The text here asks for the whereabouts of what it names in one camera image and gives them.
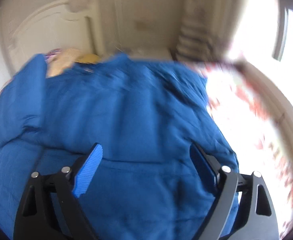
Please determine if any floral bed sheet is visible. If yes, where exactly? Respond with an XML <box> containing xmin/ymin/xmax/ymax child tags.
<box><xmin>190</xmin><ymin>63</ymin><xmax>293</xmax><ymax>238</ymax></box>

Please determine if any white wooden headboard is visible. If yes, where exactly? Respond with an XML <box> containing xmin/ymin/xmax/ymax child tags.
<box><xmin>0</xmin><ymin>0</ymin><xmax>106</xmax><ymax>74</ymax></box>

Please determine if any beige pillow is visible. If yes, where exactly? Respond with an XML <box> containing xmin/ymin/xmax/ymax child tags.
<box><xmin>46</xmin><ymin>48</ymin><xmax>84</xmax><ymax>77</ymax></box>

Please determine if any white bed frame rail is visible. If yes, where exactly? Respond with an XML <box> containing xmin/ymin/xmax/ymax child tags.
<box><xmin>236</xmin><ymin>62</ymin><xmax>293</xmax><ymax>160</ymax></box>

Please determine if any striped patterned curtain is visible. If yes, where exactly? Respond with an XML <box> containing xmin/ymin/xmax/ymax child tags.
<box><xmin>176</xmin><ymin>0</ymin><xmax>242</xmax><ymax>62</ymax></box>

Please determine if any colourful patterned pillow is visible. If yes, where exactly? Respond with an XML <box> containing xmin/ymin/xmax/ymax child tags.
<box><xmin>44</xmin><ymin>48</ymin><xmax>62</xmax><ymax>61</ymax></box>

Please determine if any yellow pillow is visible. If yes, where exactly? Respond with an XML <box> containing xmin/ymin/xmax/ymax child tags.
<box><xmin>75</xmin><ymin>54</ymin><xmax>101</xmax><ymax>64</ymax></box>

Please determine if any blue puffer jacket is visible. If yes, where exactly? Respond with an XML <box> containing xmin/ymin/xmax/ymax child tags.
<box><xmin>0</xmin><ymin>54</ymin><xmax>239</xmax><ymax>239</ymax></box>

